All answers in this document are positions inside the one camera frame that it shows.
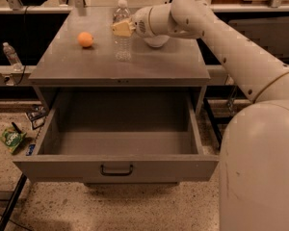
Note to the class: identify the white ceramic bowl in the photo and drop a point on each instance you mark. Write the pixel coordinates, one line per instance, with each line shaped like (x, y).
(157, 41)

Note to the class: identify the orange fruit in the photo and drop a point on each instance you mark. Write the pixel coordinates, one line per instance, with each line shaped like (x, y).
(85, 39)

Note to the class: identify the grey metal cabinet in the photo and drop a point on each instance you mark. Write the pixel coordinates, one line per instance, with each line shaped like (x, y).
(94, 67)

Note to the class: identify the black drawer handle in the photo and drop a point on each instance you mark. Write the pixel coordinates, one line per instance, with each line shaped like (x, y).
(116, 172)

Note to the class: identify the clear plastic water bottle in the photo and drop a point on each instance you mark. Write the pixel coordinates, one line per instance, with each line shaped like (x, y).
(122, 44)

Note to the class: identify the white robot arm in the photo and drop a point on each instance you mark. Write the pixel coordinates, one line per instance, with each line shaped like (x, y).
(254, 157)

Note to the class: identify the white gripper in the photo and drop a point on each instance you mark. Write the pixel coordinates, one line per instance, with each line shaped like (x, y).
(141, 21)

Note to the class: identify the open grey top drawer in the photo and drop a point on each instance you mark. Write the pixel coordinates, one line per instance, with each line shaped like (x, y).
(155, 132)

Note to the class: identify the black floor stand leg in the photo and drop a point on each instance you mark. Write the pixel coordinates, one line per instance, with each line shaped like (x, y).
(12, 202)

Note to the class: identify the green snack bag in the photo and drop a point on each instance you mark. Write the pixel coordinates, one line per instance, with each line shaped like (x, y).
(12, 139)

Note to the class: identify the clear background water bottle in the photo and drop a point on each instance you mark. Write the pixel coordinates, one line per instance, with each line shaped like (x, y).
(12, 57)

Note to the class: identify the black packet on floor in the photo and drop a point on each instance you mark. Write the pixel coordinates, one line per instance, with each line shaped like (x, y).
(37, 116)

